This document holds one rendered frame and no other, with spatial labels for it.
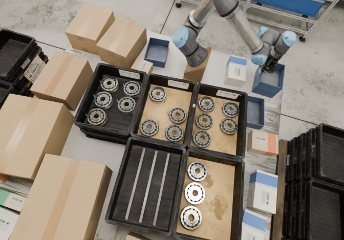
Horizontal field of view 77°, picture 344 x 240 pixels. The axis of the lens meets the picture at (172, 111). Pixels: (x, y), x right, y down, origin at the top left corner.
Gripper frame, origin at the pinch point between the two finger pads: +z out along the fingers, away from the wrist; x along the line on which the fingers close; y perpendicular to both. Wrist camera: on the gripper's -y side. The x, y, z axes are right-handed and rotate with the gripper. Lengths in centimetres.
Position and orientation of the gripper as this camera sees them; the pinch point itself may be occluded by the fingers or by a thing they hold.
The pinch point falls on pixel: (261, 71)
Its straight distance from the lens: 160.1
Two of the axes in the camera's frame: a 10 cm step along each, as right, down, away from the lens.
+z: -0.7, 4.2, 9.0
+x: 9.5, 3.1, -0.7
